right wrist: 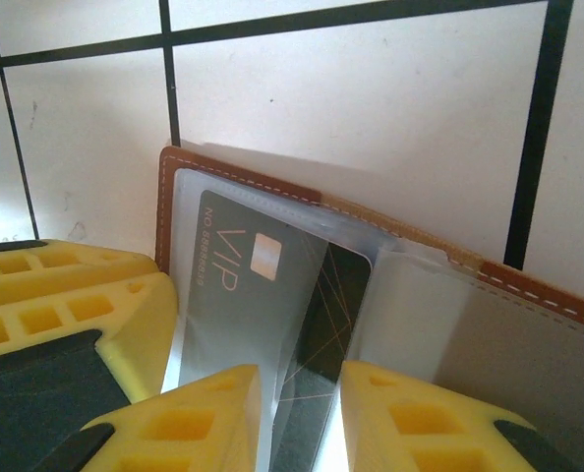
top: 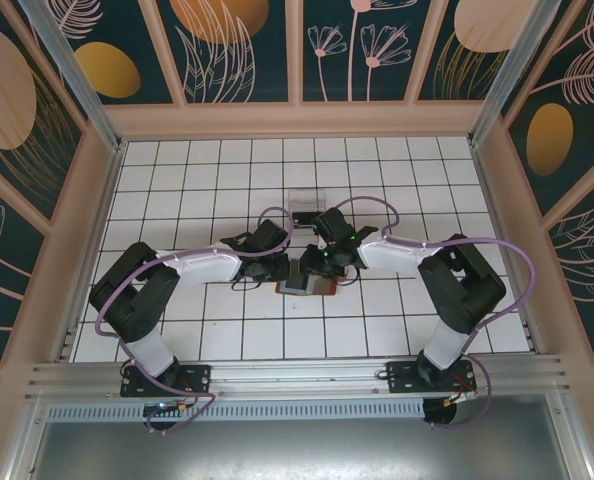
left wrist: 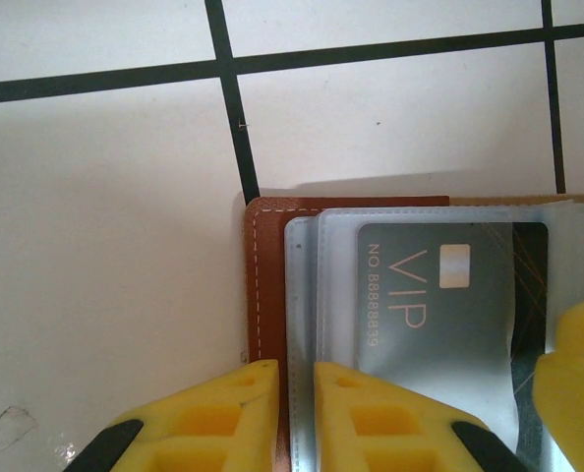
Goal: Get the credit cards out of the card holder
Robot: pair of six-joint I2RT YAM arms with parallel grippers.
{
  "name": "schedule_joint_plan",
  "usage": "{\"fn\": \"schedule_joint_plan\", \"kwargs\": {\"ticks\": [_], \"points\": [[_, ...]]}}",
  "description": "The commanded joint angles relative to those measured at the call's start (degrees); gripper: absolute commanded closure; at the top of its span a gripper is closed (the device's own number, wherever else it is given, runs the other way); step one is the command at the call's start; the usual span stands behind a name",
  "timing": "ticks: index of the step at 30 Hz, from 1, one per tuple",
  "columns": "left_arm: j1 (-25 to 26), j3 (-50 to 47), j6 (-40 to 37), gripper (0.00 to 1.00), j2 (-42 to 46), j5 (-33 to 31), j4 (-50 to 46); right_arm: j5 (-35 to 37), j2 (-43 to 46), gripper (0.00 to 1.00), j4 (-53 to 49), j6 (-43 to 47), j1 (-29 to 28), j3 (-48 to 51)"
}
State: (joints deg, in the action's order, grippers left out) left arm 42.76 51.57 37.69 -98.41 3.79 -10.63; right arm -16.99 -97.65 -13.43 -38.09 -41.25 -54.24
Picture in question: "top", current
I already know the aluminium frame rail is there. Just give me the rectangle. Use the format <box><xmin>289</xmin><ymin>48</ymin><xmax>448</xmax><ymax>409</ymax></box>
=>
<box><xmin>24</xmin><ymin>353</ymin><xmax>573</xmax><ymax>401</ymax></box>

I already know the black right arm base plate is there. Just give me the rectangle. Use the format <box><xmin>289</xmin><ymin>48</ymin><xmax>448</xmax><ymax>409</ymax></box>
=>
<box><xmin>385</xmin><ymin>360</ymin><xmax>478</xmax><ymax>396</ymax></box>

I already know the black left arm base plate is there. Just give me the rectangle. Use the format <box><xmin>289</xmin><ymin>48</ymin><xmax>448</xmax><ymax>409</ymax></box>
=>
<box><xmin>120</xmin><ymin>363</ymin><xmax>213</xmax><ymax>399</ymax></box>

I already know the aluminium corner post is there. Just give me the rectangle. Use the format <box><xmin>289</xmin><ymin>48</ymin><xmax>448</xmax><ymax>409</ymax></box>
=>
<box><xmin>468</xmin><ymin>0</ymin><xmax>564</xmax><ymax>147</ymax></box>
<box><xmin>17</xmin><ymin>0</ymin><xmax>124</xmax><ymax>152</ymax></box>

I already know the clear acrylic card stand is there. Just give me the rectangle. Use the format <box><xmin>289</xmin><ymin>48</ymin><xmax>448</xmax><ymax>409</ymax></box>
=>
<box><xmin>286</xmin><ymin>187</ymin><xmax>328</xmax><ymax>232</ymax></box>

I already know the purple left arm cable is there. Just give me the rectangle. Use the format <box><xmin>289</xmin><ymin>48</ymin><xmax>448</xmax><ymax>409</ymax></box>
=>
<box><xmin>95</xmin><ymin>205</ymin><xmax>298</xmax><ymax>435</ymax></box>

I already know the small green lit circuit board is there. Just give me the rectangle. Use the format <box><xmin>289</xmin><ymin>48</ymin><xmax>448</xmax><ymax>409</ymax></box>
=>
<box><xmin>143</xmin><ymin>399</ymin><xmax>189</xmax><ymax>417</ymax></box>

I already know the grey metal sheet panel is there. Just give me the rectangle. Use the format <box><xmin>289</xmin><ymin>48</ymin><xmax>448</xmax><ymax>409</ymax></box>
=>
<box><xmin>4</xmin><ymin>393</ymin><xmax>594</xmax><ymax>480</ymax></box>

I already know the brown leather card holder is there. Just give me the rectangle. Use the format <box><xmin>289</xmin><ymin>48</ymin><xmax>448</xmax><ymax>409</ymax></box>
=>
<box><xmin>275</xmin><ymin>277</ymin><xmax>339</xmax><ymax>297</ymax></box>

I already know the grey slotted cable duct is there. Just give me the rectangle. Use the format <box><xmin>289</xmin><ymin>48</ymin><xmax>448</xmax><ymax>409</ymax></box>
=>
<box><xmin>44</xmin><ymin>401</ymin><xmax>427</xmax><ymax>422</ymax></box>

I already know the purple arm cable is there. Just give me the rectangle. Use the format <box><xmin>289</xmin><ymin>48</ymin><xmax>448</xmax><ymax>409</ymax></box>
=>
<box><xmin>332</xmin><ymin>195</ymin><xmax>538</xmax><ymax>431</ymax></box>
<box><xmin>95</xmin><ymin>205</ymin><xmax>298</xmax><ymax>435</ymax></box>

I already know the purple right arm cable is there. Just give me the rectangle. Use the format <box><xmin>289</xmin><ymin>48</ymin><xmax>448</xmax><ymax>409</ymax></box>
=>
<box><xmin>332</xmin><ymin>195</ymin><xmax>538</xmax><ymax>431</ymax></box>

